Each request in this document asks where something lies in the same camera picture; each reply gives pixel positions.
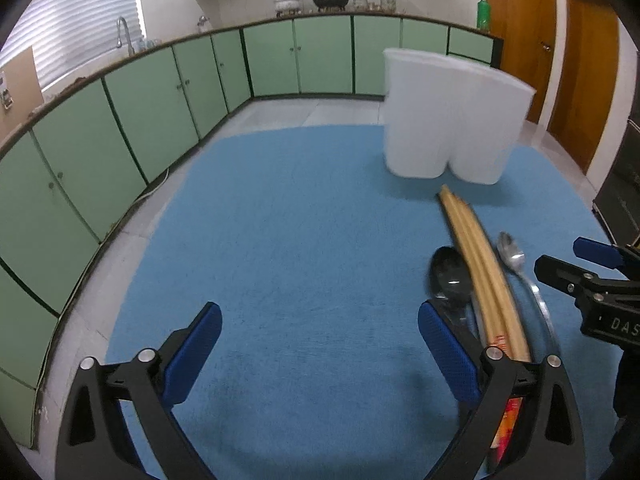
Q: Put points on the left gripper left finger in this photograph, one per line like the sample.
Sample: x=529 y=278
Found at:
x=94 y=441

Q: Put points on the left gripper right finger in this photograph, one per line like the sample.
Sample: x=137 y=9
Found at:
x=555 y=447

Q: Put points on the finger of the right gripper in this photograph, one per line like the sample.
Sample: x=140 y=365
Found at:
x=567 y=278
x=606 y=255

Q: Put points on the red patterned wooden chopstick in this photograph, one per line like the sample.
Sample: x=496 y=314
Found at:
x=500 y=416

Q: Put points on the silver metal spoon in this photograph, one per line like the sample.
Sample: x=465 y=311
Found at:
x=514 y=259

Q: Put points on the black plastic spoon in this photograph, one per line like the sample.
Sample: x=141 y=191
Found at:
x=450 y=283

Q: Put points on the plain wooden chopstick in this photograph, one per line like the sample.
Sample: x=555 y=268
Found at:
x=501 y=321

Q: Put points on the green kitchen cabinets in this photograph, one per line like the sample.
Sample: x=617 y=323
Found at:
x=76 y=167

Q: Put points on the black glass cabinet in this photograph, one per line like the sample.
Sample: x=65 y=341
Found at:
x=617 y=203

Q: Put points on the wooden door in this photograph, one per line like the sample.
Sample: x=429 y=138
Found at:
x=588 y=78
x=527 y=28

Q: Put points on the right white plastic cup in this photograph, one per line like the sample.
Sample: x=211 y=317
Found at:
x=494 y=106

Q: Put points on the white plastic cup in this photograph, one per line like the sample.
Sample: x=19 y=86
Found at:
x=494 y=106
x=420 y=111

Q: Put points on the blue table mat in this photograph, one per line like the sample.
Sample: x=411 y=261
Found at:
x=317 y=256

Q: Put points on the left white plastic cup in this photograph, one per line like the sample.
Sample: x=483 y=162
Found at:
x=420 y=111

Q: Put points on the green bottle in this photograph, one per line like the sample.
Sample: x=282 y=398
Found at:
x=483 y=16

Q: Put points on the sink faucet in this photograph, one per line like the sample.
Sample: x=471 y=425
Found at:
x=123 y=35

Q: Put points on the white cooking pot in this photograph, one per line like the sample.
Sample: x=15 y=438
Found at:
x=288 y=7

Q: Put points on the window blinds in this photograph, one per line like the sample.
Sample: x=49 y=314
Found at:
x=65 y=34

